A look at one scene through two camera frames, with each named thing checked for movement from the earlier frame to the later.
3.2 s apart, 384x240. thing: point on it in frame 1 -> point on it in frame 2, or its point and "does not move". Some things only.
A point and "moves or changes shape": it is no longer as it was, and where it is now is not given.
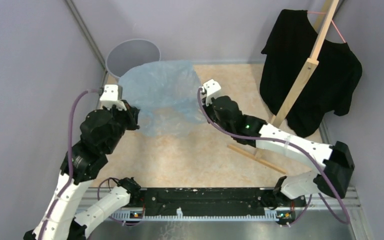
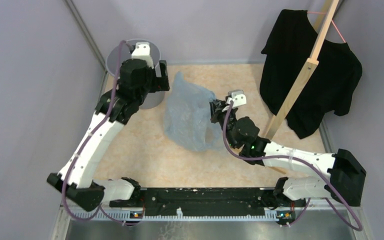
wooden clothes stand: (286, 107) does not move
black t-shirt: (288, 43) does not move
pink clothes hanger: (332, 21) does not move
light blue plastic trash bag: (167, 93) moves or changes shape
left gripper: (131, 114) -> (161, 83)
